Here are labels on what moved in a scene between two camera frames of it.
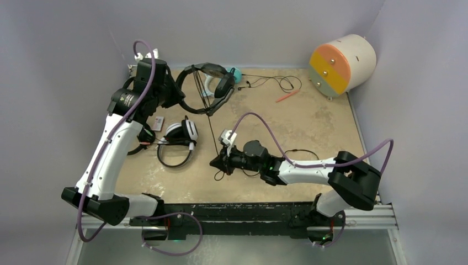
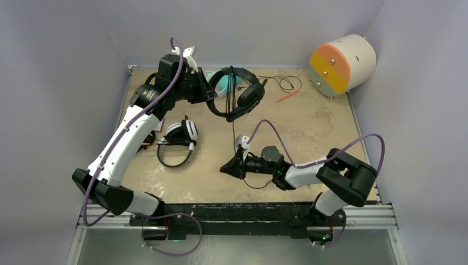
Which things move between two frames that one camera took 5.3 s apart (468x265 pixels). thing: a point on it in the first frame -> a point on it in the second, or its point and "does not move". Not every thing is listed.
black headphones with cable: x=146 y=136 does not move
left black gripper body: x=168 y=94 -> x=192 y=87
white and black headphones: x=183 y=133 does not move
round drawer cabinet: x=342 y=65 does not move
